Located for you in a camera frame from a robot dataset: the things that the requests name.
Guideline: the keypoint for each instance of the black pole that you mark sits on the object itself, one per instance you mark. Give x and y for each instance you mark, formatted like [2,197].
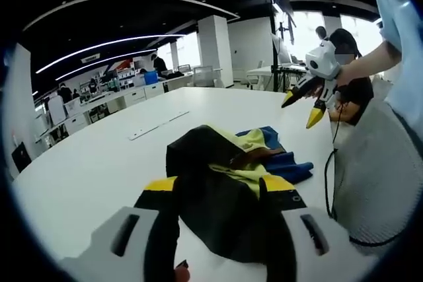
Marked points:
[274,47]

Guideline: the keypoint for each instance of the person's left hand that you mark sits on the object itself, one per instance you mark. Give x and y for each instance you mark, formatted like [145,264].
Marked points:
[182,274]

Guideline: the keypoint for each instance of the black yellow blue garment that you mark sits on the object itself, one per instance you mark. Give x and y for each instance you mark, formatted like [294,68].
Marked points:
[215,202]

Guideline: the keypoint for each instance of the row of white cabinets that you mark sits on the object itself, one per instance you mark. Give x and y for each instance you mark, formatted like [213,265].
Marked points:
[112,102]

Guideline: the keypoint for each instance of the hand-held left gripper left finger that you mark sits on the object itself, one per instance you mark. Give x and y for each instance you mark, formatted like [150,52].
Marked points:
[132,245]

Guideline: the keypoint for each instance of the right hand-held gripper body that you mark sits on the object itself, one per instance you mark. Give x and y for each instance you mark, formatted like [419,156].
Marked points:
[325,60]

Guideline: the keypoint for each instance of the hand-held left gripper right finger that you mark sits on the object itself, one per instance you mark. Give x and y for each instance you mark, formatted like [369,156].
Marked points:
[297,249]

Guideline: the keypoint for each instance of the blue storage box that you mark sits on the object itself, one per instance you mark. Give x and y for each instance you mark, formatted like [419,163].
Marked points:
[151,77]

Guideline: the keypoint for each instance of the ceiling air vent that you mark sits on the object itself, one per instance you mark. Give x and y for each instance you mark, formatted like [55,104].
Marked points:
[90,58]

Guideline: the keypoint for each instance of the curved ceiling light strip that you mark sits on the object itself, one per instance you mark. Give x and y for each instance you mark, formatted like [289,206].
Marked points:
[109,44]
[102,62]

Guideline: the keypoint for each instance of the white background desk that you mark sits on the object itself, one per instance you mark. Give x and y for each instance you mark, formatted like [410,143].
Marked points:
[271,70]

